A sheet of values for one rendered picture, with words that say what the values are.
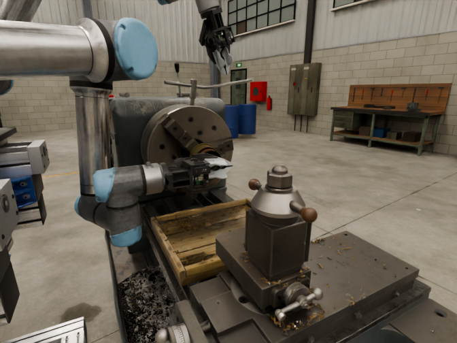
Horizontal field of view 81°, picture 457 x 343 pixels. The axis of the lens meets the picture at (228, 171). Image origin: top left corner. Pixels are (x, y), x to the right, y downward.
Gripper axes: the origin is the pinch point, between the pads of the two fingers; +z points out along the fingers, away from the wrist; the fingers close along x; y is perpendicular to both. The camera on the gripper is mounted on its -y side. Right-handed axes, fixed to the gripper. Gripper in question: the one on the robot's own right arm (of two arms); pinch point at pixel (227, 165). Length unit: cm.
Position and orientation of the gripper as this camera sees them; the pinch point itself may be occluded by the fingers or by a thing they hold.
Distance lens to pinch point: 78.5
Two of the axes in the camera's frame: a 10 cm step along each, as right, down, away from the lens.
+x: 0.0, -9.6, -2.9
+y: 4.6, 2.6, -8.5
